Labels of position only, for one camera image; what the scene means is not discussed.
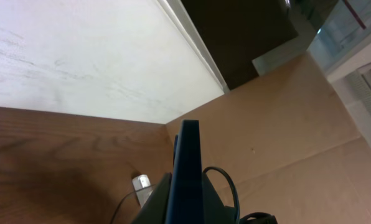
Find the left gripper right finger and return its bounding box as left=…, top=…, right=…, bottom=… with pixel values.
left=202, top=173, right=235, bottom=224

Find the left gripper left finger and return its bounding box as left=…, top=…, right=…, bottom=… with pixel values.
left=131, top=173, right=172, bottom=224

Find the black USB charging cable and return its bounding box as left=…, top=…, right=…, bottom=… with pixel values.
left=109, top=186, right=152, bottom=224

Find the blue Galaxy smartphone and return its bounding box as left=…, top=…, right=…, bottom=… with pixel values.
left=165, top=120, right=204, bottom=224

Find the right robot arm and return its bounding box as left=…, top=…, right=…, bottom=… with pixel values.
left=225, top=206, right=278, bottom=224

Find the white power strip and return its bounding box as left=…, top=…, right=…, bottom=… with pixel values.
left=132, top=174, right=153, bottom=207

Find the brown cardboard side panel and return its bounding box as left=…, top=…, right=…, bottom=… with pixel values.
left=165, top=52, right=371, bottom=224

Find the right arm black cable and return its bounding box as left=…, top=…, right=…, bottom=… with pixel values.
left=202, top=166, right=241, bottom=224

